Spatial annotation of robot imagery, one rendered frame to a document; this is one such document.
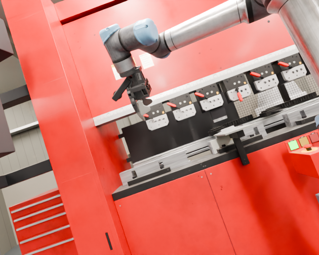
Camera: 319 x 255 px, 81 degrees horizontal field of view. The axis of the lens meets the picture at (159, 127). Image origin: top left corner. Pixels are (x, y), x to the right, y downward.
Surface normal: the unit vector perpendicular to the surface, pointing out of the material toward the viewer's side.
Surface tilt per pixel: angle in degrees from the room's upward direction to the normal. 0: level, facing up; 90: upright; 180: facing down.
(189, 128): 90
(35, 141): 90
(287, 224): 90
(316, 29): 91
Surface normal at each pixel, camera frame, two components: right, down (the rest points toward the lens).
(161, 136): -0.04, -0.07
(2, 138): 0.91, -0.35
